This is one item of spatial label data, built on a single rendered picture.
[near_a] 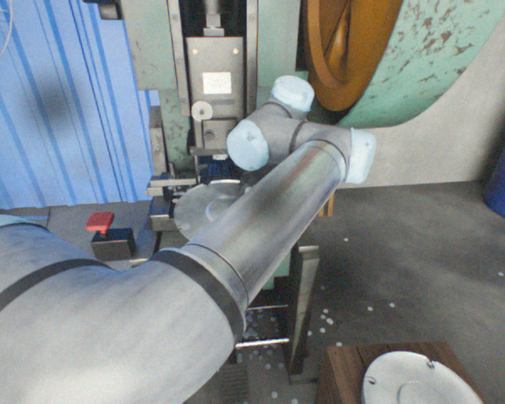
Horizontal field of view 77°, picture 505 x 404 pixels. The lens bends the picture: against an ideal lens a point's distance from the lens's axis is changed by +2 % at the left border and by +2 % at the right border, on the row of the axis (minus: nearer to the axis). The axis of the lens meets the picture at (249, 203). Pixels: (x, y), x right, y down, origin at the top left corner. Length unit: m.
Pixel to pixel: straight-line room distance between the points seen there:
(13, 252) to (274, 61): 0.71
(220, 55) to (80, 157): 1.70
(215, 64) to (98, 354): 0.76
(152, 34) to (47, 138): 1.66
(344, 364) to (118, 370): 0.90
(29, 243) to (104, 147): 2.06
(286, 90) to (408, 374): 0.82
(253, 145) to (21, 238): 0.31
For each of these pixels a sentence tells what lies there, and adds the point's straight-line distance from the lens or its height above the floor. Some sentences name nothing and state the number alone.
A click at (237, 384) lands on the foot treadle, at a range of 1.21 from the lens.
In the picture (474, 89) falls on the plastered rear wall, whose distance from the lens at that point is 2.83.
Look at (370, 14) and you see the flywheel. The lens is 0.90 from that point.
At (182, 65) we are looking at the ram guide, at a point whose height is 1.11.
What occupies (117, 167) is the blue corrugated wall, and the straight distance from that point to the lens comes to 2.37.
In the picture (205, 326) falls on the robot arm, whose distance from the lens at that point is 0.21.
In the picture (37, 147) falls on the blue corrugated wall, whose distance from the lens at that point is 2.49.
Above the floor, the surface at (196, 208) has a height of 0.79.
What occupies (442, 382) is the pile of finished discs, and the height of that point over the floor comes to 0.39.
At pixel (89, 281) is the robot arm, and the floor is 1.08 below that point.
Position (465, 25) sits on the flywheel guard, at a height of 1.20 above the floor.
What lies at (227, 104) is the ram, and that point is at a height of 1.01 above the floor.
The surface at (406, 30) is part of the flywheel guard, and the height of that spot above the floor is 1.20.
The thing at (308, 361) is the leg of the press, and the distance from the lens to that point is 1.43.
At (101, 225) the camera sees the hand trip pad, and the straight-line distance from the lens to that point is 0.89.
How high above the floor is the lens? 1.23
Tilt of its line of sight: 32 degrees down
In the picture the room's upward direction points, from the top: straight up
